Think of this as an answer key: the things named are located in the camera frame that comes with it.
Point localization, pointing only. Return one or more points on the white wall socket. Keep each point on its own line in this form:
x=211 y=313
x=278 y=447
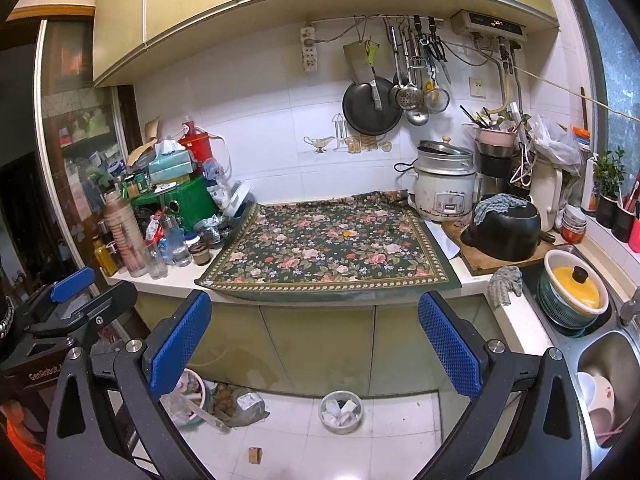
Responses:
x=478 y=87

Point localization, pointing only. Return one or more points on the pink bowl with utensils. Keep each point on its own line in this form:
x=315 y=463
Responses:
x=495 y=137

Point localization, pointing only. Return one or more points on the steel faucet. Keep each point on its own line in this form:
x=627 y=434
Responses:
x=629 y=307

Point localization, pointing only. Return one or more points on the black utensil cup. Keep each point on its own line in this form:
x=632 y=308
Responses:
x=624 y=225

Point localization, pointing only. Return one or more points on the wooden cutting board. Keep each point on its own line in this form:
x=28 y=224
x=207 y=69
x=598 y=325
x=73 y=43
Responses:
x=480 y=266

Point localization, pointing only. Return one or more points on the floral table cloth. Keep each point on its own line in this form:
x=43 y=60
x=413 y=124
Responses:
x=320 y=260

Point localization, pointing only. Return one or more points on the kitchen scissors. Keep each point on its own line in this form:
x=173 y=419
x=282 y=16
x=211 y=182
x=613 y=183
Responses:
x=442 y=67

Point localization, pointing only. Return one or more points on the yellow lidded pot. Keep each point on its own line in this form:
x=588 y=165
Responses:
x=575 y=287

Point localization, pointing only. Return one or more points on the white power strip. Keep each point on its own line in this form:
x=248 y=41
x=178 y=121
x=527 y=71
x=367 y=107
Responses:
x=310 y=50

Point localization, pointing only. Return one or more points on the steel slotted skimmer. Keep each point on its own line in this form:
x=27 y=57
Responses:
x=411 y=97

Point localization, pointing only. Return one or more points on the white rice cooker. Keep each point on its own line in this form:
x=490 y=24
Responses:
x=445 y=195

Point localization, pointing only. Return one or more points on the blue-grey dish cloth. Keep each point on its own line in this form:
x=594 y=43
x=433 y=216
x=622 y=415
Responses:
x=492 y=206

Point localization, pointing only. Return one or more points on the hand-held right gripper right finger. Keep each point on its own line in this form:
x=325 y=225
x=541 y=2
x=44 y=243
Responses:
x=450 y=345

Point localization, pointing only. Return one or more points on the white floor bowl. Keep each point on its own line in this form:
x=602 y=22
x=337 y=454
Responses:
x=324 y=417

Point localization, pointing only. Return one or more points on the teal tissue box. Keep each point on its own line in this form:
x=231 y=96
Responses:
x=170 y=167

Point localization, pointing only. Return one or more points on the steel ladle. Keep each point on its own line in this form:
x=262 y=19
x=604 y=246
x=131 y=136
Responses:
x=416 y=117

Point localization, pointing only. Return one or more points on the drinking glass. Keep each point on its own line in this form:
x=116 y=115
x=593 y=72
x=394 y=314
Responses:
x=156 y=262

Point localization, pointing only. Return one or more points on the window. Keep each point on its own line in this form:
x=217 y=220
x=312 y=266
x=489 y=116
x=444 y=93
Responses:
x=610 y=60

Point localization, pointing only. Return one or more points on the dark glass jar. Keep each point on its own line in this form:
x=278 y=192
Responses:
x=200 y=255

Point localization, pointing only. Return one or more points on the small water heater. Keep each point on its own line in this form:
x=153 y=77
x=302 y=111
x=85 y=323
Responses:
x=485 y=22

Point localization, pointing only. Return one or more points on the grey rag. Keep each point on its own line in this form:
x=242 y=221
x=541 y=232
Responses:
x=505 y=285

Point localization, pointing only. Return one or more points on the clear bottle with steel cap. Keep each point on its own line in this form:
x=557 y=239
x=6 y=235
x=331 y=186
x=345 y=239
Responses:
x=177 y=247

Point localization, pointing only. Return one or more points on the stack of red bowls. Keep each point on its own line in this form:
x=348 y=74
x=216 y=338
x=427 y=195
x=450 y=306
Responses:
x=572 y=234

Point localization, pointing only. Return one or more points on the grey bag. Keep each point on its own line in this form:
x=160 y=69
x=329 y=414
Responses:
x=247 y=405

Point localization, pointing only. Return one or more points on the person's left forearm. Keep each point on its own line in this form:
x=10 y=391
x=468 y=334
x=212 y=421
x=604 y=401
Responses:
x=17 y=445

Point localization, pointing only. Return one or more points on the white kettle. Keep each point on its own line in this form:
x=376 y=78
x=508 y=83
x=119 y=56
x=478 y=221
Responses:
x=545 y=195

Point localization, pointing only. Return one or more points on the metal hanging rail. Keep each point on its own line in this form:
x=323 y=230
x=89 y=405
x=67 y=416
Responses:
x=350 y=19

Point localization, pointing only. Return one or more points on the mesh strainer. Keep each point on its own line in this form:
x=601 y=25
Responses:
x=436 y=100

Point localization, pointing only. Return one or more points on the pink plastic basin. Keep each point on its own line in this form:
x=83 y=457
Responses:
x=197 y=390

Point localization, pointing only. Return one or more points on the glass display cabinet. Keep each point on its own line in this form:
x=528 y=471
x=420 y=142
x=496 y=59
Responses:
x=75 y=110

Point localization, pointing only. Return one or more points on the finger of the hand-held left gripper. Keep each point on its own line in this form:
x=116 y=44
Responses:
x=110 y=305
x=72 y=284

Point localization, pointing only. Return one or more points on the green base cabinets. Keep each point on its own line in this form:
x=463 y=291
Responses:
x=315 y=345

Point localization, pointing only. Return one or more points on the brown paper bag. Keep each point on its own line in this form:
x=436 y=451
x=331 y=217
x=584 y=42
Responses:
x=142 y=152

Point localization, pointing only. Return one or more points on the pink plastic plate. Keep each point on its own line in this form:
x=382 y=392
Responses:
x=607 y=410

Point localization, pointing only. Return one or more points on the potted plant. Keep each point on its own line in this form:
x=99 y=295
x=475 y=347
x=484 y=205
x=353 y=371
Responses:
x=606 y=210

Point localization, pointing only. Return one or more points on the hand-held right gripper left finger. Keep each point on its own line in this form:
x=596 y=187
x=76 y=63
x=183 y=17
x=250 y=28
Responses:
x=180 y=345

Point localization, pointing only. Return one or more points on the white flat sheet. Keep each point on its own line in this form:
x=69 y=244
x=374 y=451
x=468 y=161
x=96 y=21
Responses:
x=445 y=242

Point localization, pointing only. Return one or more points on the black pot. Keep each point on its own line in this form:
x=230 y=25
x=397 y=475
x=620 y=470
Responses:
x=510 y=235

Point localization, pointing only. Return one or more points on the red cup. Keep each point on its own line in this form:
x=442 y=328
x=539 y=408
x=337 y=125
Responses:
x=635 y=237

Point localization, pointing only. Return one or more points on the black frying pan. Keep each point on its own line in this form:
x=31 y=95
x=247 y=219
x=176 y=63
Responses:
x=365 y=110

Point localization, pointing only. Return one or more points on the steel cleaver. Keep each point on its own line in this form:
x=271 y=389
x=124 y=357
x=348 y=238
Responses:
x=357 y=62

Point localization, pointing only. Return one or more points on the yellow oil bottle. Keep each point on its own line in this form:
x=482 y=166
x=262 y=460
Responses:
x=105 y=260

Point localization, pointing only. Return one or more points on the steel sink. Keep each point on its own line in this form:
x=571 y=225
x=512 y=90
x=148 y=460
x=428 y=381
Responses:
x=615 y=355

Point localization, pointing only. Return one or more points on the clear plastic bag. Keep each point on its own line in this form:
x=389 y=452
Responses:
x=555 y=147

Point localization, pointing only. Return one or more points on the green box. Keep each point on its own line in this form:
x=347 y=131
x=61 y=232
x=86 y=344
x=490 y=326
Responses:
x=190 y=195

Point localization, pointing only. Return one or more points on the green colander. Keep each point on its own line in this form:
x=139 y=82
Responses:
x=555 y=317

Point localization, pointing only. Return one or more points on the small wooden block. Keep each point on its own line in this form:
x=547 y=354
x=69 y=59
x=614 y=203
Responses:
x=256 y=456

